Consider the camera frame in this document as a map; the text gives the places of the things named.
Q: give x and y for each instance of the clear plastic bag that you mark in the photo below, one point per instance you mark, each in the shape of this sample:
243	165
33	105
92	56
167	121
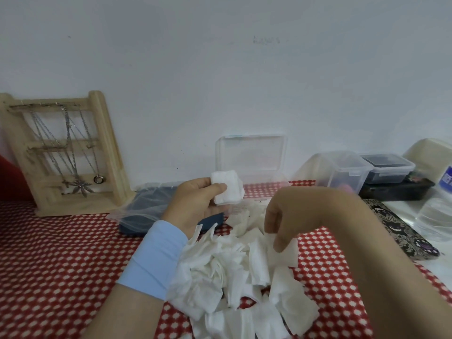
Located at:
137	211

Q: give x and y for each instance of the red checkered tablecloth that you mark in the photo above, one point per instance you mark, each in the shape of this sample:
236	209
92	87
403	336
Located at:
53	264

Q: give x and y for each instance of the clear cotton pad box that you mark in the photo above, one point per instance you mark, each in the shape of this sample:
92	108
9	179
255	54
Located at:
250	151

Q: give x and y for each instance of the phone with patterned case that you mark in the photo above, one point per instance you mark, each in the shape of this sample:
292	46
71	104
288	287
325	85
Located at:
406	233

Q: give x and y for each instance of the light blue wristband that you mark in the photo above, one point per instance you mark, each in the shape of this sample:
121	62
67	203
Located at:
152	261

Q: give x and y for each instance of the wooden jewelry stand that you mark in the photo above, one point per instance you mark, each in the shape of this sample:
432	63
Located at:
110	148

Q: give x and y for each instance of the person's left hand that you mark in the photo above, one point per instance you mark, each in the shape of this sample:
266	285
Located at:
192	204

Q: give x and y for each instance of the red framed mirror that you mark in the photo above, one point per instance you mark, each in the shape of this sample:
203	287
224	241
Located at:
12	183

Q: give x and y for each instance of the clear lidded plastic container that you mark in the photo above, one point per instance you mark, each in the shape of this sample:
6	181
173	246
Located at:
344	165

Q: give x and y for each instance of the black tray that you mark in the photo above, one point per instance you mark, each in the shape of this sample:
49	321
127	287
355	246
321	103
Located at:
399	192

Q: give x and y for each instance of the beige plastic tub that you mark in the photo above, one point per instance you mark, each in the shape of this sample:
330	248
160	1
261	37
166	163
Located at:
425	155

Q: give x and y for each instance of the dark blue pouch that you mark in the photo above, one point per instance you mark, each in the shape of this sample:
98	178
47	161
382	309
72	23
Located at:
212	220

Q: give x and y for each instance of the pink makeup sponge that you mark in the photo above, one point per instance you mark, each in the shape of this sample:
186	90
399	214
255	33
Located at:
345	188

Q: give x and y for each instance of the pile of white cotton pads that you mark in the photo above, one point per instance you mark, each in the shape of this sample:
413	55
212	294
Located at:
229	278

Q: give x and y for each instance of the person's right hand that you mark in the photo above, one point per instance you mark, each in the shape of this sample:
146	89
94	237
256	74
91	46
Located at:
300	211

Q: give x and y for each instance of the person's right forearm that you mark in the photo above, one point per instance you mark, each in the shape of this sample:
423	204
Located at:
388	271

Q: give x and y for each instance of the clear container with black contents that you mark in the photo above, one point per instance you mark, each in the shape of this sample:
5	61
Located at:
388	167

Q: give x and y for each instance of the clear plastic water bottle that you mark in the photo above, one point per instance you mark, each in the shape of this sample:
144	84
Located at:
436	218

